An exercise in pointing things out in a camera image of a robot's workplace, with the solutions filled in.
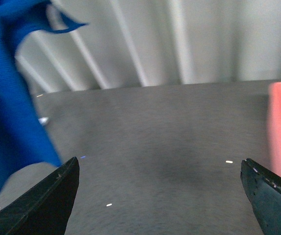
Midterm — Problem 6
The white pleated curtain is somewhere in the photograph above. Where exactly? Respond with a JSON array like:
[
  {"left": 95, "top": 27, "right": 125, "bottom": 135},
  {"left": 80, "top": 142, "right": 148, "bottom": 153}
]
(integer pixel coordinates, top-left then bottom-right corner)
[{"left": 16, "top": 0, "right": 281, "bottom": 96}]

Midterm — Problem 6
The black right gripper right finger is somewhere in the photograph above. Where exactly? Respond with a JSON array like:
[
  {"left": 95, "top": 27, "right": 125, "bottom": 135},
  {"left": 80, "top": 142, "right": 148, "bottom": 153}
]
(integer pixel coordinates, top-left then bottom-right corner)
[{"left": 240, "top": 159, "right": 281, "bottom": 235}]

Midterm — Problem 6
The blue microfiber cloth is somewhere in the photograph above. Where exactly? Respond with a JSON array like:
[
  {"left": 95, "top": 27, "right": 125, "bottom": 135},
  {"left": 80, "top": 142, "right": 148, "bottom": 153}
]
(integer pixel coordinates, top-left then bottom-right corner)
[{"left": 0, "top": 0, "right": 81, "bottom": 191}]

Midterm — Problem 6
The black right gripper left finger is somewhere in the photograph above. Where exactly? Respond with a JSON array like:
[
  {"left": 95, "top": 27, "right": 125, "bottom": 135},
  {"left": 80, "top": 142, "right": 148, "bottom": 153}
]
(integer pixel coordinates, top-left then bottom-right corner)
[{"left": 0, "top": 157, "right": 79, "bottom": 235}]

